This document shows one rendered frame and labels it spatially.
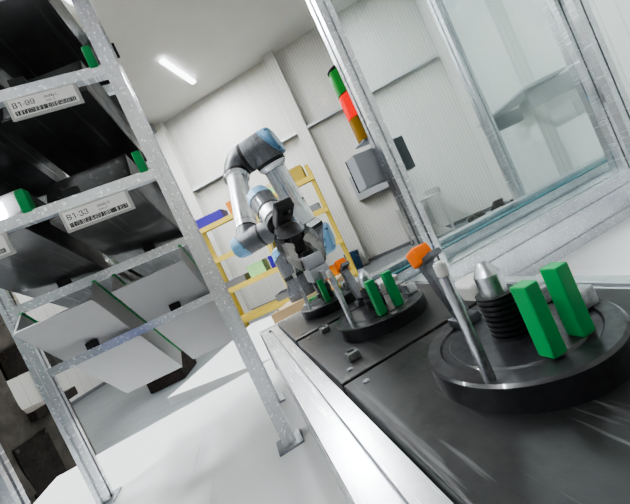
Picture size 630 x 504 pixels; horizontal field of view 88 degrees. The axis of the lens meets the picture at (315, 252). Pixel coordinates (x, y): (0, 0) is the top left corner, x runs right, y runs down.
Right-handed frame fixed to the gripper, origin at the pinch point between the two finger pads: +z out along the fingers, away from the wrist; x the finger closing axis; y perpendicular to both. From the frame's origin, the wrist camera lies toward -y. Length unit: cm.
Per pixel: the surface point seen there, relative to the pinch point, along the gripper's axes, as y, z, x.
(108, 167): -30.1, -8.6, 26.9
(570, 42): -25, -3, -75
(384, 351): -16.6, 33.5, 5.6
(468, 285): -18.5, 32.7, -7.8
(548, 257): 4, 26, -43
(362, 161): -18.7, -0.2, -14.5
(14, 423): 193, -159, 214
